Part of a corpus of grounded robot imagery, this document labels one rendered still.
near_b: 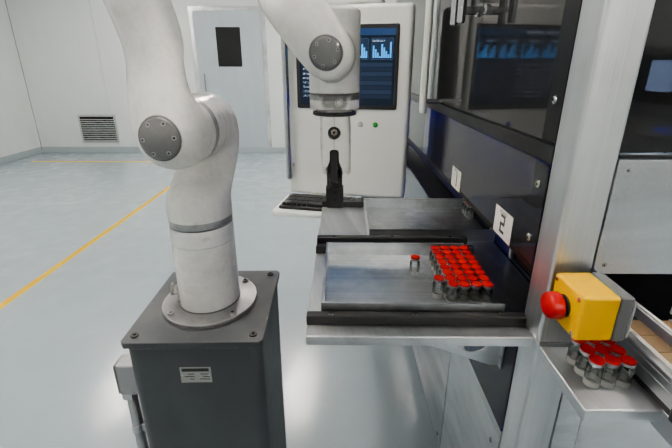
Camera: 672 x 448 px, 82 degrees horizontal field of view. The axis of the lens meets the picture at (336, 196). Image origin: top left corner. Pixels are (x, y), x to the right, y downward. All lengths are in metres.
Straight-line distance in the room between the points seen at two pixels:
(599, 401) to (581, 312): 0.14
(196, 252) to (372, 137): 0.99
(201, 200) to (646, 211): 0.72
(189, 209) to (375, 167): 1.00
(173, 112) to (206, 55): 5.78
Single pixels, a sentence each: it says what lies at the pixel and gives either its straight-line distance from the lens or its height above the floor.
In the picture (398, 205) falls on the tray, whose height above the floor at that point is 0.89.
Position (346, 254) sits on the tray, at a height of 0.88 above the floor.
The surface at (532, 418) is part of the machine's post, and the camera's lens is 0.90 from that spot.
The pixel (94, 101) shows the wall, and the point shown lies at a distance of 7.24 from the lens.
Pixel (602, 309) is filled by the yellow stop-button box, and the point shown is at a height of 1.01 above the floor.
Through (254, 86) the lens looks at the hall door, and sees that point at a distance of 6.25.
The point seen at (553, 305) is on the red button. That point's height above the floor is 1.00.
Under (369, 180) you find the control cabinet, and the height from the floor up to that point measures 0.88.
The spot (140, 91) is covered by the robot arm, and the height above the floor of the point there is 1.29.
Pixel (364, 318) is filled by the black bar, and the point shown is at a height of 0.90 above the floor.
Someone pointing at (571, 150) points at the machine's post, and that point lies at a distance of 0.66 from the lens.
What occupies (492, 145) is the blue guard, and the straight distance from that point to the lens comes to 0.93.
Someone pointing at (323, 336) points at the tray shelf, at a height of 0.88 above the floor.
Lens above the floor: 1.33
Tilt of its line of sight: 19 degrees down
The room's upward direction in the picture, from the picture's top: straight up
